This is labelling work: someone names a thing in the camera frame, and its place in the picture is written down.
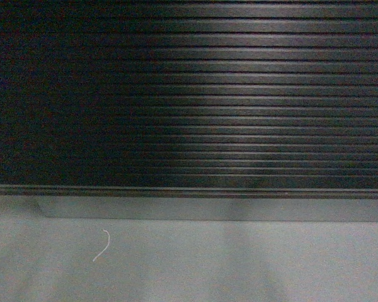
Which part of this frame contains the black checkout counter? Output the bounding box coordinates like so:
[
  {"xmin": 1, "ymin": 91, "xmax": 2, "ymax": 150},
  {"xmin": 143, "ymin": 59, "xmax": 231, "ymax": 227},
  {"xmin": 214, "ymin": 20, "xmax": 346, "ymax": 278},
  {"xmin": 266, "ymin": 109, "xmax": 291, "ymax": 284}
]
[{"xmin": 0, "ymin": 1, "xmax": 378, "ymax": 222}]

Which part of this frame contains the white thread on floor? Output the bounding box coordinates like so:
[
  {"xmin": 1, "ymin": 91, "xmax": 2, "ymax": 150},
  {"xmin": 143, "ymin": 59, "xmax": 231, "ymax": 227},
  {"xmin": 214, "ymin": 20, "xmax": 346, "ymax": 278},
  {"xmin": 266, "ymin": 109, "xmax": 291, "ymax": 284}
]
[{"xmin": 92, "ymin": 229, "xmax": 111, "ymax": 262}]

